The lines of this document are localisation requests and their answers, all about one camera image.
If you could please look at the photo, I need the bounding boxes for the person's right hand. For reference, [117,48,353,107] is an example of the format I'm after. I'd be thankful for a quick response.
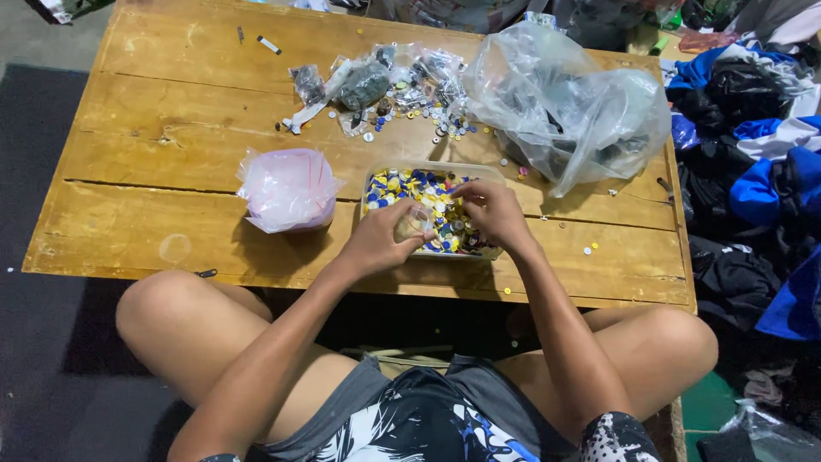
[450,179,537,255]

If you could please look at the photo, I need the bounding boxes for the person's left hand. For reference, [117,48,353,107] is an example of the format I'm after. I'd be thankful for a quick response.
[340,198,437,278]

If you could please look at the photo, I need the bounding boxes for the small clear plastic bag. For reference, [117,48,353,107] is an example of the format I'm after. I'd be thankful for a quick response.
[394,204,437,245]

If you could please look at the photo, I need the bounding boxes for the pile of coloured buttons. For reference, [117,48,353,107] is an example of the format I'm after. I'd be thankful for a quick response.
[364,167,498,255]

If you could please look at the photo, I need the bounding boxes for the clear plastic button container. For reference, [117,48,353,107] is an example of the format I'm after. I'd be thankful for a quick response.
[360,160,508,261]

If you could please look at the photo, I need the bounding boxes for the scattered loose buttons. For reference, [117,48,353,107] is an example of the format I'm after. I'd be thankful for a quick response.
[324,80,600,256]

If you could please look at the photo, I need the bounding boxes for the heap of small clear packets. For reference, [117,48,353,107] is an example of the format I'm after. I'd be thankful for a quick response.
[330,41,470,137]

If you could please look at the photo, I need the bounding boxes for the stack of pink-white plastic bags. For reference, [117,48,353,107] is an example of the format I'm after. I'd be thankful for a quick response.
[235,147,345,235]

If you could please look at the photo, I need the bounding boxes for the large clear plastic bag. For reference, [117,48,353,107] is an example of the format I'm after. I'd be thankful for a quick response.
[461,21,672,198]

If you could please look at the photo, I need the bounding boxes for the dark green filled packet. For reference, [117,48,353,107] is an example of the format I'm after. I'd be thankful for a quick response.
[335,59,393,112]

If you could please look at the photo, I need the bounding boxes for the long white paper strip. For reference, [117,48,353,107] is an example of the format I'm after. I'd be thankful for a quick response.
[284,59,355,134]

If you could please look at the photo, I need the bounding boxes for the beige cloth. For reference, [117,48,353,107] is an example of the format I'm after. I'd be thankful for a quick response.
[339,345,455,378]

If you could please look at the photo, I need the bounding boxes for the dark grey filled packet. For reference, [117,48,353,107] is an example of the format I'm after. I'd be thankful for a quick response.
[289,63,327,107]

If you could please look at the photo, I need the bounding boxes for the heap of bags and cloth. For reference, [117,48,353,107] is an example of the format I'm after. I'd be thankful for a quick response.
[257,0,821,55]

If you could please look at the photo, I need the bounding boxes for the black-white patterned shorts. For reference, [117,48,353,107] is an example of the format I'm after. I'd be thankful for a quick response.
[199,355,663,462]

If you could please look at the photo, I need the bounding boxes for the person's right leg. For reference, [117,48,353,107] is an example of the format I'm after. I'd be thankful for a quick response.
[494,304,720,444]

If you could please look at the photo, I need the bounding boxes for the person's leg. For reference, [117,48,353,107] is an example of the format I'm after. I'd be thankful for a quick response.
[494,304,720,444]
[115,269,361,445]

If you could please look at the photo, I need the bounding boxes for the person's left leg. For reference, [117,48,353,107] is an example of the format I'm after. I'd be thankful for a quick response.
[115,269,361,445]

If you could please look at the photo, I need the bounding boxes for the heap of blue-black clothes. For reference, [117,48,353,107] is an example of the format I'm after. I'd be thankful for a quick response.
[664,38,821,341]

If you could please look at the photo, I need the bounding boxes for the crumpled clear plastic bag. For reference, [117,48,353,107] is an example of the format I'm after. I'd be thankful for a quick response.
[696,398,821,462]

